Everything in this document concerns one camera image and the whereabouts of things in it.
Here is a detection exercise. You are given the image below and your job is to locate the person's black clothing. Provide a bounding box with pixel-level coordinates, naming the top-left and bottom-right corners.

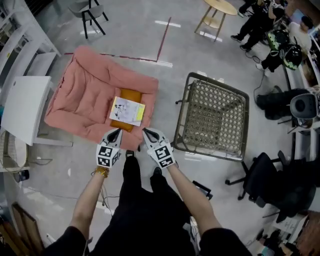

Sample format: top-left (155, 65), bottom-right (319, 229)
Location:
top-left (42, 156), bottom-right (253, 256)

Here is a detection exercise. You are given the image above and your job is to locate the yellow white magazine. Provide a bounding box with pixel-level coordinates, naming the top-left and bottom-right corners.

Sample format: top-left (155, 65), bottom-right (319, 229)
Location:
top-left (109, 96), bottom-right (146, 127)

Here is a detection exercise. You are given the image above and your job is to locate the black green helmet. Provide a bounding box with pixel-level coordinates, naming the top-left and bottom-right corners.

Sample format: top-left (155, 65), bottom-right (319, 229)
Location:
top-left (284, 44), bottom-right (303, 70)
top-left (267, 29), bottom-right (291, 51)

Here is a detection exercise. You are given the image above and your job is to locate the white desk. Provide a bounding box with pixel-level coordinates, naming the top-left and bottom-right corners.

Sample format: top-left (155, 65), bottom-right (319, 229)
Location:
top-left (0, 76), bottom-right (73, 147)

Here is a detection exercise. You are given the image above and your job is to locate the round wooden side table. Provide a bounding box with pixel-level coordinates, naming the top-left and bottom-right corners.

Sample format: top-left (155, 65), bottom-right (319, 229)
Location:
top-left (194, 0), bottom-right (238, 42)

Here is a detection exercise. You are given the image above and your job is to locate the woven rattan side table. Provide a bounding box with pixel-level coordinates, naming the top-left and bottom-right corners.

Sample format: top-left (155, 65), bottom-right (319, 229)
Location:
top-left (172, 71), bottom-right (250, 163)

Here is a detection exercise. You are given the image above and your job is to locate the small black device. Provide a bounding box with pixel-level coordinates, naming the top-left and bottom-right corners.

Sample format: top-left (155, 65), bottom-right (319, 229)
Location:
top-left (192, 180), bottom-right (213, 201)

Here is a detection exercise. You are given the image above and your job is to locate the black office chair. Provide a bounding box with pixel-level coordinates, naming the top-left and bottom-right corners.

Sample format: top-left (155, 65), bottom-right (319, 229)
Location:
top-left (224, 149), bottom-right (317, 223)

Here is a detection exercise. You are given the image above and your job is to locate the person's left forearm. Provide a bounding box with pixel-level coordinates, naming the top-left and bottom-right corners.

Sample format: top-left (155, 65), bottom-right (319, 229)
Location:
top-left (69, 172), bottom-right (111, 238)

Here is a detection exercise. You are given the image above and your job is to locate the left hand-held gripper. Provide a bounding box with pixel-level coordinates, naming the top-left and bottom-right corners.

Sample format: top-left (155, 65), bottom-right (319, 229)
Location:
top-left (96, 127), bottom-right (124, 168)

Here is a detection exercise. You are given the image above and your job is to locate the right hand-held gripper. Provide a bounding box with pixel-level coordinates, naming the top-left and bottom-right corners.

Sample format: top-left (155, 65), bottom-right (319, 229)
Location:
top-left (142, 127), bottom-right (176, 170)

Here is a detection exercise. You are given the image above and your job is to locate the grey shell chair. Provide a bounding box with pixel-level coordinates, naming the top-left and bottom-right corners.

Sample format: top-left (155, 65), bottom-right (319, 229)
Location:
top-left (289, 93), bottom-right (319, 120)

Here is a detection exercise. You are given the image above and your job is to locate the pink cushioned armchair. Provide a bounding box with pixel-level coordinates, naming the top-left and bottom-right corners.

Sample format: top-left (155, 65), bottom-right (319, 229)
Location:
top-left (44, 45), bottom-right (160, 152)

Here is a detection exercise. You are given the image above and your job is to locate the round wire side table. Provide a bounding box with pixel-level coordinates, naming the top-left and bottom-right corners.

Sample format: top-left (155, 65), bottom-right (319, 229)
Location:
top-left (0, 129), bottom-right (30, 173)

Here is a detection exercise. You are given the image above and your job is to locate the orange cushion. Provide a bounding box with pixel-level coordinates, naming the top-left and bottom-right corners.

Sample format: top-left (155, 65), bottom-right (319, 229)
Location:
top-left (109, 88), bottom-right (144, 133)

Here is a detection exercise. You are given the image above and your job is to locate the person's right forearm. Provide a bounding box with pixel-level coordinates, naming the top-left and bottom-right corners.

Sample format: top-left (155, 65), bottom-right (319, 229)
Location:
top-left (166, 163), bottom-right (223, 236)

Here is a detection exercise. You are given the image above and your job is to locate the brown wooden board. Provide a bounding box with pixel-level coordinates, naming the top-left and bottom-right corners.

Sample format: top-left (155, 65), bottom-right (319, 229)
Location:
top-left (11, 202), bottom-right (46, 256)

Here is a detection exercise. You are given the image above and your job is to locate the amber bead bracelet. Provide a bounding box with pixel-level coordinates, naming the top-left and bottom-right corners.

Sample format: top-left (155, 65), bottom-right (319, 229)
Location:
top-left (94, 166), bottom-right (110, 178)

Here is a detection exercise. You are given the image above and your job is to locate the grey chair with black legs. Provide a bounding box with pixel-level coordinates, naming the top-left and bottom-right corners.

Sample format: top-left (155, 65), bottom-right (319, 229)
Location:
top-left (67, 0), bottom-right (110, 40)

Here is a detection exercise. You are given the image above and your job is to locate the long white wall shelving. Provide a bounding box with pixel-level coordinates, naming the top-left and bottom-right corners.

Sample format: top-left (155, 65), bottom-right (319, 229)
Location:
top-left (282, 9), bottom-right (320, 161)

